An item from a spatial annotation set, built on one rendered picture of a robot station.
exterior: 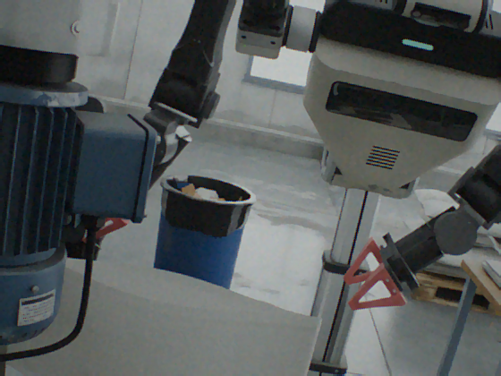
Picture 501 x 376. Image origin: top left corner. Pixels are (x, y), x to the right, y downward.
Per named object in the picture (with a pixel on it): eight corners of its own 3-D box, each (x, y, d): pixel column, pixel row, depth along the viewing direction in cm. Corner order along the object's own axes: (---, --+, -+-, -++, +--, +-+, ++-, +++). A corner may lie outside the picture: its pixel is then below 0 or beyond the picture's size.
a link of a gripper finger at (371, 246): (335, 276, 98) (389, 243, 96) (332, 259, 105) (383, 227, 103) (359, 311, 99) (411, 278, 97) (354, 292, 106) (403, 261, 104)
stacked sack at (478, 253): (495, 261, 453) (500, 244, 450) (515, 282, 411) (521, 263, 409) (409, 244, 453) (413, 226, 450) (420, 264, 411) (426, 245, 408)
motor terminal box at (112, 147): (123, 216, 73) (140, 113, 70) (144, 250, 63) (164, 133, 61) (48, 211, 69) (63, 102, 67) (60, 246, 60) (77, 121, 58)
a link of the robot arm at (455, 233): (512, 204, 95) (470, 166, 96) (527, 207, 84) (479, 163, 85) (459, 263, 96) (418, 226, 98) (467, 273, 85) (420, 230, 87)
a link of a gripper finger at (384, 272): (338, 294, 91) (396, 259, 89) (335, 276, 98) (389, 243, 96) (363, 330, 92) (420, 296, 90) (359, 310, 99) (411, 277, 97)
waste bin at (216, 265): (234, 298, 369) (258, 186, 355) (228, 337, 319) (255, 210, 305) (149, 280, 369) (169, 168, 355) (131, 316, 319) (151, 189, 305)
